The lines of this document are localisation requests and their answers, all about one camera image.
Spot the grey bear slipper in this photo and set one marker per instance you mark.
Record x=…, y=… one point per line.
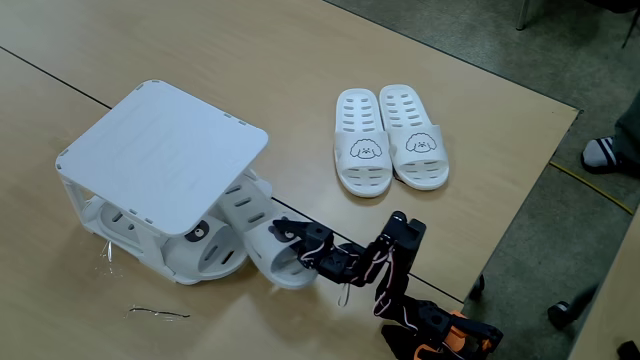
x=260, y=250
x=190, y=255

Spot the white dog slipper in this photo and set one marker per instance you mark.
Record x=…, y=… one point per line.
x=362, y=167
x=422, y=160

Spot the white two-shelf shoe rack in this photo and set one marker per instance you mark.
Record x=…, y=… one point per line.
x=160, y=155

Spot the black caster wheel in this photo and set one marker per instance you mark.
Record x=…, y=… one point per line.
x=560, y=314
x=477, y=287

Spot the clear tape scrap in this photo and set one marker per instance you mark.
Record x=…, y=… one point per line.
x=108, y=251

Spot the person's foot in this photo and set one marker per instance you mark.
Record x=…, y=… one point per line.
x=597, y=152

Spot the metal chair leg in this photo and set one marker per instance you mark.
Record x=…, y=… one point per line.
x=522, y=15

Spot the black floor object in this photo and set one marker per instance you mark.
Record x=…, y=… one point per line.
x=629, y=351

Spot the person's leg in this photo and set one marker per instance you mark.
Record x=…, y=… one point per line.
x=631, y=130

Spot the thin black leg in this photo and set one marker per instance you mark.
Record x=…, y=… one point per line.
x=631, y=30

